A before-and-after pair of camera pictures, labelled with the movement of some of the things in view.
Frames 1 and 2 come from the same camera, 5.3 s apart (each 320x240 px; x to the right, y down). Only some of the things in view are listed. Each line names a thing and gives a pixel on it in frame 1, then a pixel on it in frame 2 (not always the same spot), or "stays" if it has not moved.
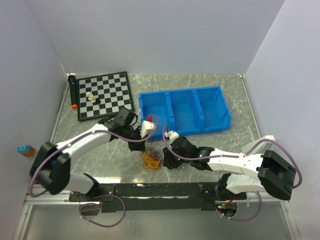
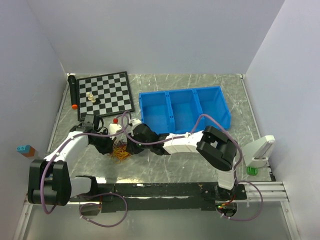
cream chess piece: (89, 95) stays
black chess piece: (98, 101) stays
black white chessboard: (101, 97) stays
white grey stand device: (261, 148) stays
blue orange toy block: (26, 150) stays
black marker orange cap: (73, 85) stays
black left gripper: (137, 146) → (108, 148)
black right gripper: (168, 161) → (131, 147)
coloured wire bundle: (151, 159) → (120, 152)
